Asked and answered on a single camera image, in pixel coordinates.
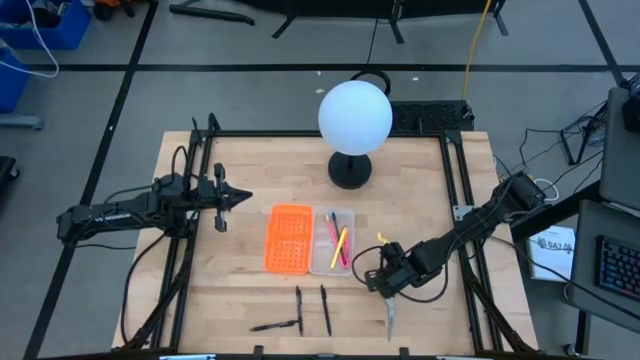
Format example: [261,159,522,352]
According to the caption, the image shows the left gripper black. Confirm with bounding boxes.
[197,162,254,234]

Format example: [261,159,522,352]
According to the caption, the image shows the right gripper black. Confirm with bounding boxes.
[363,241,420,301]

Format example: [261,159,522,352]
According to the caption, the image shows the black-handled scissors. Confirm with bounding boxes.
[383,293,397,343]

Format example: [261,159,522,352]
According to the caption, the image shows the yellow pen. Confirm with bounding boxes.
[329,225,350,270]

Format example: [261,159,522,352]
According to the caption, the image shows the orange plastic basket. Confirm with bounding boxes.
[263,203,315,276]

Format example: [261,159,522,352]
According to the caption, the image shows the long pink pencil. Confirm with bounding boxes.
[324,213,349,270]

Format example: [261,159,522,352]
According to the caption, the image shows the clear plastic supply box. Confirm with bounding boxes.
[308,205,356,278]

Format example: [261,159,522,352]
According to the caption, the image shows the black pen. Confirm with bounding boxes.
[249,319,300,333]
[319,284,334,338]
[294,285,305,338]

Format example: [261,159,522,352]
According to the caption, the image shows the white globe table lamp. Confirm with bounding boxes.
[317,79,394,191]

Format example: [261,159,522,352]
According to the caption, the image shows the white printed paper sheet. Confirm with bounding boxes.
[527,224,577,283]

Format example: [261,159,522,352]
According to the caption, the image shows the black perforated plate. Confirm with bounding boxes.
[388,99,476,134]

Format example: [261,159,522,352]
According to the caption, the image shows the black stand leg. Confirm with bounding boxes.
[167,1,257,27]

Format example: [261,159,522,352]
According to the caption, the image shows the black computer keyboard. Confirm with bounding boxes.
[593,233,640,303]

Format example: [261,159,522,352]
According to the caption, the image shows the blue storage bin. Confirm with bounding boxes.
[0,47,30,114]
[0,0,93,52]

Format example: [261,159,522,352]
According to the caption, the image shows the grey desk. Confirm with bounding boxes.
[568,85,640,322]

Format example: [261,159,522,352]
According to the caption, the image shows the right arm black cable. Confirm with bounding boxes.
[351,243,450,305]

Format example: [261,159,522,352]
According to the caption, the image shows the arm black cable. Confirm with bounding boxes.
[351,243,450,305]
[170,143,191,182]

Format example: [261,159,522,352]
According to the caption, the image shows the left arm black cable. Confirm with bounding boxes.
[170,143,191,182]

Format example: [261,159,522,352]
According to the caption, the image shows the black aluminium table frame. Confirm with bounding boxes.
[112,112,539,360]

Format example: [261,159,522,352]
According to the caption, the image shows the black power cable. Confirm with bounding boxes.
[119,230,171,346]

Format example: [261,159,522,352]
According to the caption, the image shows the white cable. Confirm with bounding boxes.
[0,0,60,80]

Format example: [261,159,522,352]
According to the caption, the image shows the yellow cable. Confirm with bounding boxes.
[460,0,495,100]

